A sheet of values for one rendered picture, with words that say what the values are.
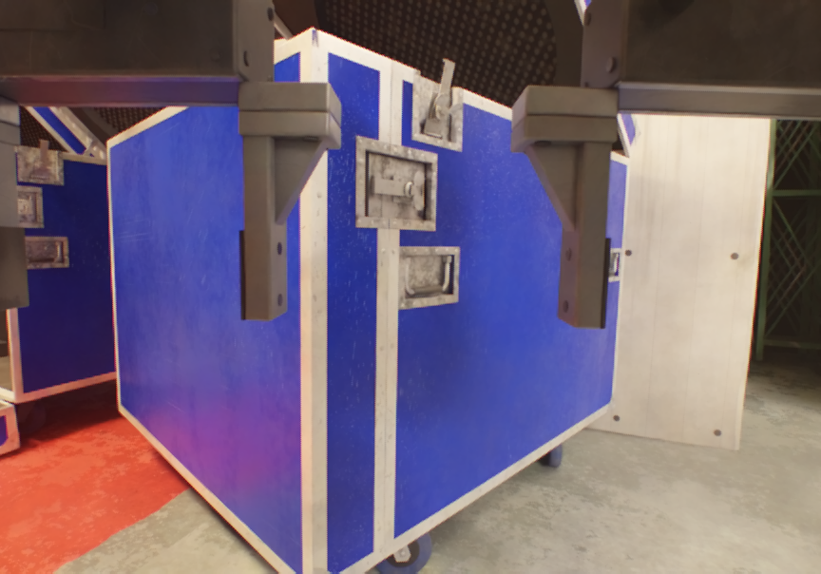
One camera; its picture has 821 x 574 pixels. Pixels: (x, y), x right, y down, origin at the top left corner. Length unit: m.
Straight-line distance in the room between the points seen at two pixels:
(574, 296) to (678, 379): 1.67
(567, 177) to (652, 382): 1.68
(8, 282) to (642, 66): 0.30
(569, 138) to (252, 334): 0.64
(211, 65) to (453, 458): 0.82
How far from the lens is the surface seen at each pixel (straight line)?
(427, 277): 0.80
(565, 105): 0.21
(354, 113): 0.68
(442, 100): 0.79
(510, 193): 0.97
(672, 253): 1.81
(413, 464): 0.85
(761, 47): 0.24
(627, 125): 1.59
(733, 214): 1.84
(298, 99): 0.21
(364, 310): 0.68
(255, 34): 0.24
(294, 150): 0.22
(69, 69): 0.24
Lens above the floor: 0.69
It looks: 6 degrees down
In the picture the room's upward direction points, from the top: 1 degrees clockwise
